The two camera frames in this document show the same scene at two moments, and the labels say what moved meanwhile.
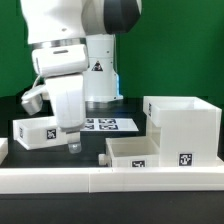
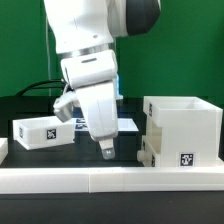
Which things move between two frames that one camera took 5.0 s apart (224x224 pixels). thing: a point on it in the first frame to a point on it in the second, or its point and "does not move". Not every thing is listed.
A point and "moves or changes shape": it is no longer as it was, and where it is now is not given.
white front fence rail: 19,181 does not move
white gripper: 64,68 to 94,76
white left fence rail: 4,149 does not move
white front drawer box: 131,151 moves or changes shape
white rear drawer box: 39,132 does not move
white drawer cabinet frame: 188,130 does not move
